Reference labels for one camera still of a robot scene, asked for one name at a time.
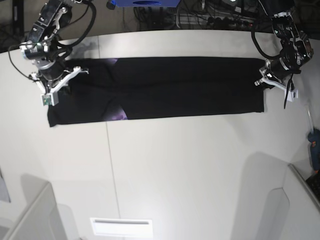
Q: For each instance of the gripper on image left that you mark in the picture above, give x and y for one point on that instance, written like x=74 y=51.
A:
x=51 y=76

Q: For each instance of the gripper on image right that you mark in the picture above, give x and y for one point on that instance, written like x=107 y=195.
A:
x=274 y=74

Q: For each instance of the black T-shirt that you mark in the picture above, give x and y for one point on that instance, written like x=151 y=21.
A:
x=158 y=87

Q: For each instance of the black robot arm on image left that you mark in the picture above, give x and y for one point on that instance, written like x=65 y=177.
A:
x=43 y=49

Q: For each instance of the black robot arm on image right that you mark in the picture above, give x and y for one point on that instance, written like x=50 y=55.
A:
x=296 y=51

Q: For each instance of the black power strip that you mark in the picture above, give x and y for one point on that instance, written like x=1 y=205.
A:
x=228 y=23

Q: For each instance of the blue glue gun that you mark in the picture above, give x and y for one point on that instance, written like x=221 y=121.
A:
x=314 y=139

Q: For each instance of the black keyboard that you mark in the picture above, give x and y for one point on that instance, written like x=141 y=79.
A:
x=314 y=184

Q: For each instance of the blue box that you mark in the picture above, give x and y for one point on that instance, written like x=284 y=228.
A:
x=146 y=3

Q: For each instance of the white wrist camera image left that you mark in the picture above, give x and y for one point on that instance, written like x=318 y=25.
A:
x=50 y=99

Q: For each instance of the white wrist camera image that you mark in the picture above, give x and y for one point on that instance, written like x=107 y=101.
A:
x=292 y=95
x=50 y=99

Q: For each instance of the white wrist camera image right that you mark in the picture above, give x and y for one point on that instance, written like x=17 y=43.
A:
x=292 y=95

